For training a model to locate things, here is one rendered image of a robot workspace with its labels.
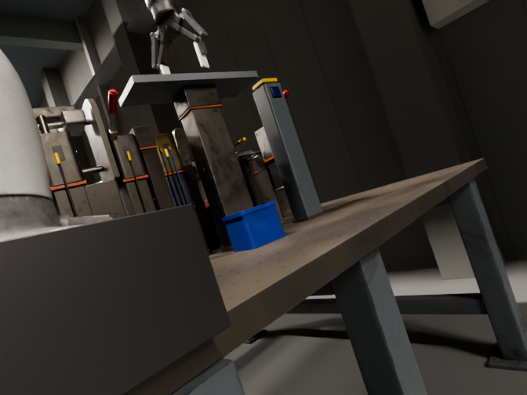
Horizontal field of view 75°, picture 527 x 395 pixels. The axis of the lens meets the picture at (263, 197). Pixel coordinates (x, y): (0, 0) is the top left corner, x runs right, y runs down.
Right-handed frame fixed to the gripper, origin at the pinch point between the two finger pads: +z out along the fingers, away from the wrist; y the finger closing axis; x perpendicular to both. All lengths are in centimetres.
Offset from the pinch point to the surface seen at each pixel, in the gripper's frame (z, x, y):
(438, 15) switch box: -28, -148, -71
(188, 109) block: 11.3, 5.7, -1.1
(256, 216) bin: 43.3, 9.5, -12.7
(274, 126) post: 19.2, -19.6, -11.5
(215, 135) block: 19.4, 1.6, -3.7
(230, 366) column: 55, 54, -31
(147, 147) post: 16.2, 8.7, 14.1
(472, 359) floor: 120, -61, -40
